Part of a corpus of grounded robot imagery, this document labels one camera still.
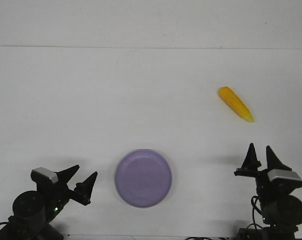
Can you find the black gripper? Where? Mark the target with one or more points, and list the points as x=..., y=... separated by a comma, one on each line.
x=58, y=195
x=265, y=189

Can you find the purple round plate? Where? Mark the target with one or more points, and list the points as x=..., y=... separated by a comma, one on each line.
x=143, y=178

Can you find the yellow corn cob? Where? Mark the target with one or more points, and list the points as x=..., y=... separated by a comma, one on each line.
x=234, y=102

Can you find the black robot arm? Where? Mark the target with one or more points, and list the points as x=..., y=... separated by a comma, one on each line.
x=281, y=211
x=34, y=210

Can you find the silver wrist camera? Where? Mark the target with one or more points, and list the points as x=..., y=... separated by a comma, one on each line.
x=44, y=176
x=280, y=175

